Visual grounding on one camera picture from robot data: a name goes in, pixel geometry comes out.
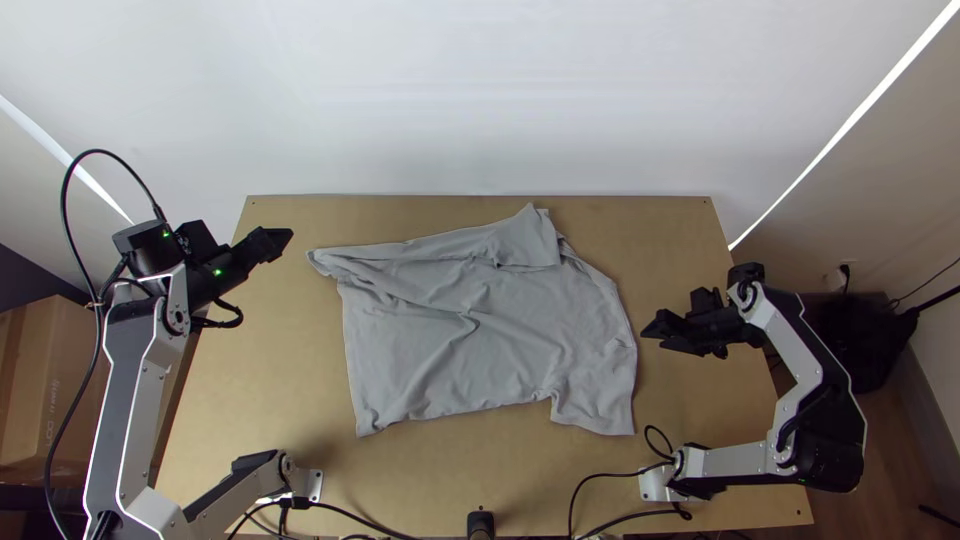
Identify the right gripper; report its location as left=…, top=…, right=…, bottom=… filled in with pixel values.
left=641, top=307, right=751, bottom=360

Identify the brown cardboard box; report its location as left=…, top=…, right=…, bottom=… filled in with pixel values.
left=0, top=294, right=198, bottom=487

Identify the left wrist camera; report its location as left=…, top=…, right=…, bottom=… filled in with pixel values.
left=176, top=219, right=226, bottom=264

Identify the grey t-shirt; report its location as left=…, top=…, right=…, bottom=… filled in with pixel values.
left=305, top=200, right=640, bottom=439

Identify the black bag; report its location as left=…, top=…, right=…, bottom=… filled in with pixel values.
left=813, top=296, right=920, bottom=395

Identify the black cable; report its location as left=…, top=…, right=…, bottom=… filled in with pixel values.
left=191, top=298, right=245, bottom=331
left=567, top=425, right=695, bottom=540
left=224, top=498, right=421, bottom=540
left=43, top=148, right=168, bottom=540

